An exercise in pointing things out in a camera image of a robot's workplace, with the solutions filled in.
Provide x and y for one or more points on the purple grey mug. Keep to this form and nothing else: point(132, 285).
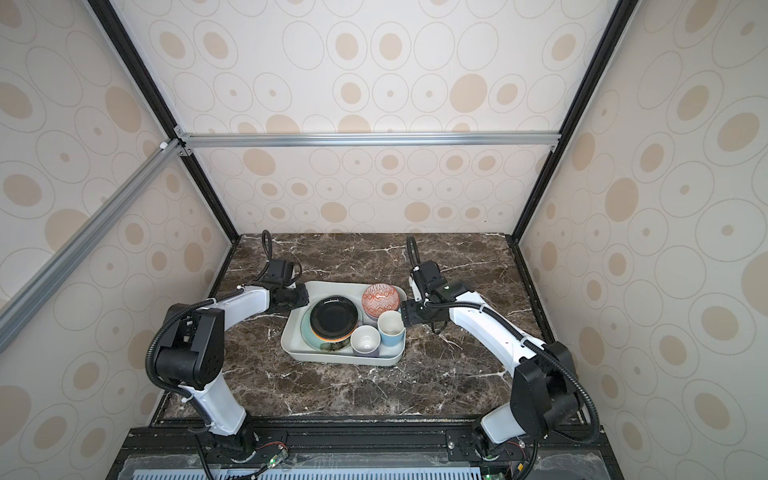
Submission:
point(365, 341)

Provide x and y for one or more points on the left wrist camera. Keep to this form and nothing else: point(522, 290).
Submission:
point(281, 273)

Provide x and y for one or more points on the teal flower plate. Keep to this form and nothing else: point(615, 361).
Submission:
point(321, 344)

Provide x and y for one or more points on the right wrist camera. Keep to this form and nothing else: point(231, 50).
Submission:
point(425, 279)

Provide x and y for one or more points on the horizontal aluminium bar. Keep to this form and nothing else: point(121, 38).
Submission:
point(355, 140)

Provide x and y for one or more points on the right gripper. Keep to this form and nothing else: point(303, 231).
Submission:
point(408, 312)

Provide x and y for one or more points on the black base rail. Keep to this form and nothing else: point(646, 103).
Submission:
point(358, 448)

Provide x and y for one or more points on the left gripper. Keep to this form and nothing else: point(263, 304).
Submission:
point(302, 290)

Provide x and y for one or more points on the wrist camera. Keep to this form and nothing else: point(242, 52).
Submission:
point(425, 279)
point(281, 273)

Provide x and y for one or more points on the light blue mug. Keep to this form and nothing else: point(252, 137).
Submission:
point(391, 328)

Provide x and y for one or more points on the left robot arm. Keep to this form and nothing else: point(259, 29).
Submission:
point(187, 353)

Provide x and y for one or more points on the diagonal aluminium bar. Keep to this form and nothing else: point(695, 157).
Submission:
point(22, 308)

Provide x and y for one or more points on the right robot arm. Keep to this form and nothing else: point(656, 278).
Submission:
point(546, 396)

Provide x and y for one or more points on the red patterned bowl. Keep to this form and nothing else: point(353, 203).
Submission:
point(380, 298)

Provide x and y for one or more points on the black plate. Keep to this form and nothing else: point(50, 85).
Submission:
point(333, 318)

